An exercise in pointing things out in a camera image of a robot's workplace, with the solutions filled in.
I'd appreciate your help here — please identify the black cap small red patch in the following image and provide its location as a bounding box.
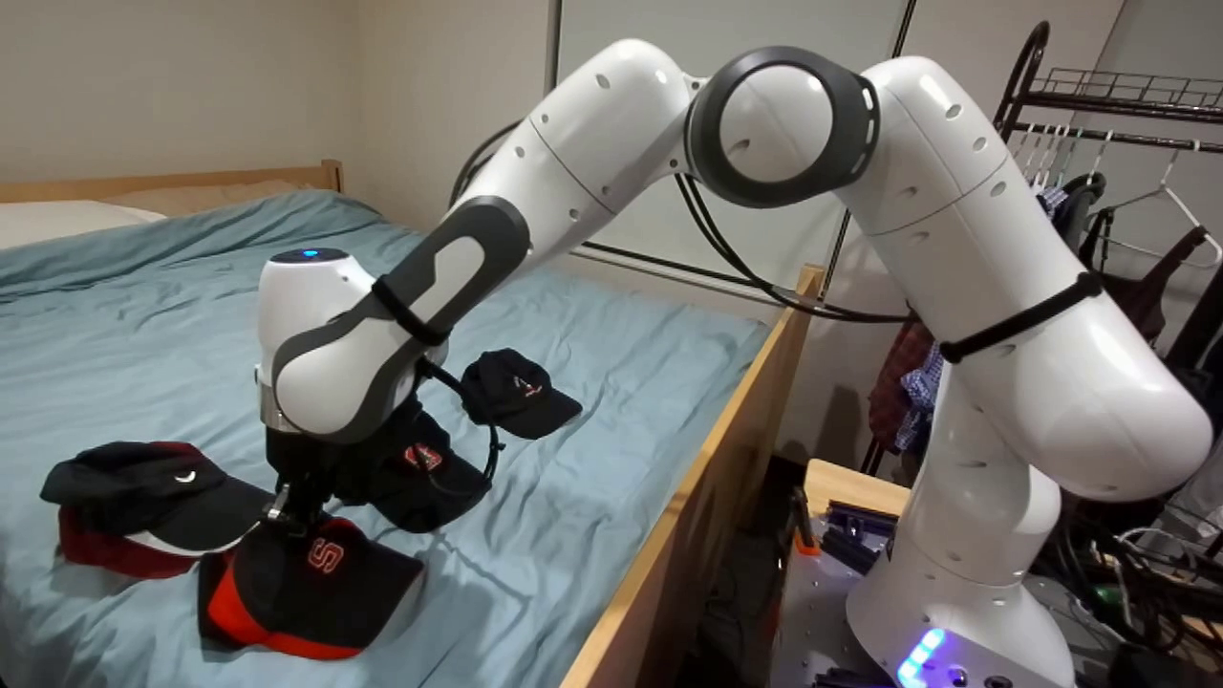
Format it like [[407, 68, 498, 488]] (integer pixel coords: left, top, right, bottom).
[[333, 405, 500, 533]]

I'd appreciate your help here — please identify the black cap white swoosh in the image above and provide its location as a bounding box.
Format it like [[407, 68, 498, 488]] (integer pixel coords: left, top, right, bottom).
[[40, 441, 269, 554]]

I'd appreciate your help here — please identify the white pillow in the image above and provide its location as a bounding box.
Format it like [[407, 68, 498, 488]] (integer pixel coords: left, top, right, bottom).
[[0, 200, 155, 249]]

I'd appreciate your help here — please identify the black cap orange brim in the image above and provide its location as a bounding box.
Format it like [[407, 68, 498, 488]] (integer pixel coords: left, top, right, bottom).
[[199, 521, 424, 660]]

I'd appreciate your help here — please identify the black cap red white logo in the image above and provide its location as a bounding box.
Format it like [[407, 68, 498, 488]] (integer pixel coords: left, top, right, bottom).
[[463, 347, 580, 441]]

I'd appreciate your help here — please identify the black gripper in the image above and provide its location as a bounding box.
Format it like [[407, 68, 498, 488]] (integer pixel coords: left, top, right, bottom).
[[262, 428, 366, 529]]

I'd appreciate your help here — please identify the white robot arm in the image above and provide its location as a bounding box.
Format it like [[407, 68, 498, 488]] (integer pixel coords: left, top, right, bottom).
[[254, 40, 1210, 688]]

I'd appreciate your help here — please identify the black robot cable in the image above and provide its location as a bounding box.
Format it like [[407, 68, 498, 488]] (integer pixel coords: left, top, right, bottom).
[[447, 117, 920, 328]]

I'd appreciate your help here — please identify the window blind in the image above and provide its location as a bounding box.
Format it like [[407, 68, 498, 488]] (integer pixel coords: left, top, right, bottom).
[[552, 0, 912, 280]]

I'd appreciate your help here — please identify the black clothes rack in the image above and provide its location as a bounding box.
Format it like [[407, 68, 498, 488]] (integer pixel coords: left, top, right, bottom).
[[863, 15, 1223, 688]]

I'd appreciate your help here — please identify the wooden bed frame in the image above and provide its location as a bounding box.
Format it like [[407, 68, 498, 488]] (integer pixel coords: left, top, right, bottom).
[[0, 157, 829, 688]]

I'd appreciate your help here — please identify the perforated metal work table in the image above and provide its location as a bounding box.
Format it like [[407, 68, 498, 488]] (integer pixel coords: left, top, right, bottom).
[[761, 454, 920, 688]]

